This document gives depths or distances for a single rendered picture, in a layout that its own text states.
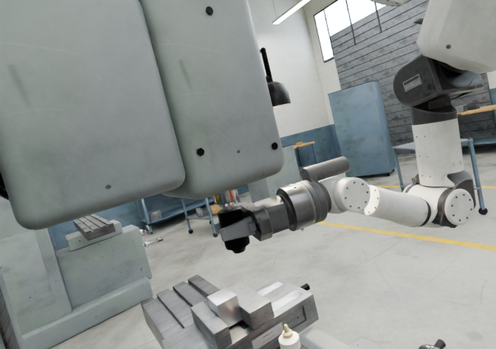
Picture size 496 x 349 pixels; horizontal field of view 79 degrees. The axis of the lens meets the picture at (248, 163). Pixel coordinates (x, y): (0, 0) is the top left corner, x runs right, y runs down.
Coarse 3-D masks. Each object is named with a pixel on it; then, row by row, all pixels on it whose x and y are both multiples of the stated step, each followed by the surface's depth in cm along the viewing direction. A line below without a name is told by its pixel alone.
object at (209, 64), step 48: (144, 0) 41; (192, 0) 43; (240, 0) 48; (192, 48) 43; (240, 48) 47; (192, 96) 43; (240, 96) 47; (192, 144) 42; (240, 144) 46; (192, 192) 43
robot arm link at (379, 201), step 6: (372, 186) 65; (372, 192) 64; (378, 192) 62; (384, 192) 63; (372, 198) 64; (378, 198) 62; (384, 198) 62; (372, 204) 63; (378, 204) 62; (384, 204) 62; (366, 210) 64; (372, 210) 63; (378, 210) 62; (384, 210) 62; (372, 216) 65; (378, 216) 64
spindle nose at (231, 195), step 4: (236, 188) 55; (224, 192) 53; (228, 192) 53; (232, 192) 54; (236, 192) 55; (220, 196) 53; (224, 196) 53; (228, 196) 53; (232, 196) 54; (236, 196) 54; (220, 200) 53; (224, 200) 53; (228, 200) 53; (232, 200) 54; (216, 204) 54; (220, 204) 54
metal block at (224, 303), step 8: (224, 288) 73; (208, 296) 72; (216, 296) 71; (224, 296) 70; (232, 296) 69; (216, 304) 67; (224, 304) 67; (232, 304) 68; (216, 312) 68; (224, 312) 67; (232, 312) 68; (240, 312) 69; (224, 320) 67; (232, 320) 68; (240, 320) 69
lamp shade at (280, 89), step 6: (270, 84) 70; (276, 84) 70; (282, 84) 71; (270, 90) 70; (276, 90) 70; (282, 90) 70; (270, 96) 70; (276, 96) 69; (282, 96) 70; (288, 96) 71; (276, 102) 70; (282, 102) 70; (288, 102) 71
